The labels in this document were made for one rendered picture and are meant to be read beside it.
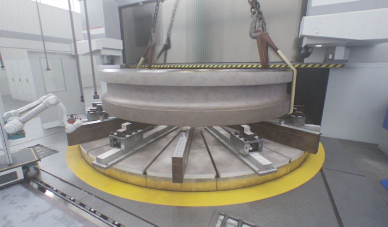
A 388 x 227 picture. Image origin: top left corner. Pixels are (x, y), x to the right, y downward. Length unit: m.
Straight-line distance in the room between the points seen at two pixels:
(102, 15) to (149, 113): 4.27
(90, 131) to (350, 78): 6.03
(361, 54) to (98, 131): 5.42
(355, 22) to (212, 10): 3.69
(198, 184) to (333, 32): 3.11
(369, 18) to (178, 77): 2.87
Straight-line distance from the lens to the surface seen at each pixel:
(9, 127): 3.57
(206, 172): 2.74
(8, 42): 6.55
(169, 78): 2.85
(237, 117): 3.06
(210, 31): 5.97
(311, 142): 3.79
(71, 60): 7.28
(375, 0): 4.27
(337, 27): 3.67
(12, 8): 18.19
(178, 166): 2.41
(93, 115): 5.21
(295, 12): 5.62
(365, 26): 3.74
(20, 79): 13.14
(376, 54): 4.79
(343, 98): 5.73
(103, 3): 6.74
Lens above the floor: 1.80
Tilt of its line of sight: 12 degrees down
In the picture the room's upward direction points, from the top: straight up
